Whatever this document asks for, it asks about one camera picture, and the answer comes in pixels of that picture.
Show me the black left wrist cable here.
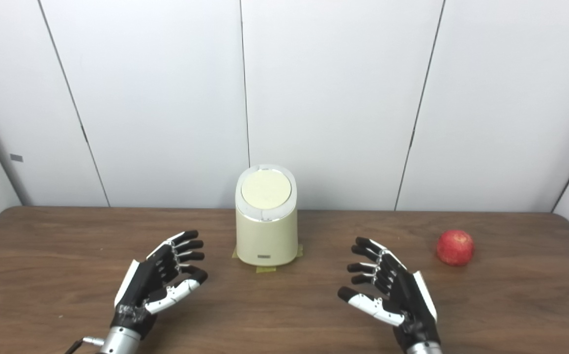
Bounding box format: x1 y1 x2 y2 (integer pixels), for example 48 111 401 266
66 336 106 354

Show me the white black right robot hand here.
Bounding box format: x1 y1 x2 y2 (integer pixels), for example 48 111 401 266
338 236 441 352

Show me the cream round bin lid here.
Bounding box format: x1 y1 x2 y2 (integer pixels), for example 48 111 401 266
241 168 292 209

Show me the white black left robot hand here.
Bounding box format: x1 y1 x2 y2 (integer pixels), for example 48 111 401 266
111 230 209 340

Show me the cream-colored bin body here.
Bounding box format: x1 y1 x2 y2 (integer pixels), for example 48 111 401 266
235 164 299 267

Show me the red apple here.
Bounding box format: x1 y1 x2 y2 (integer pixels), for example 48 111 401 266
436 230 475 266

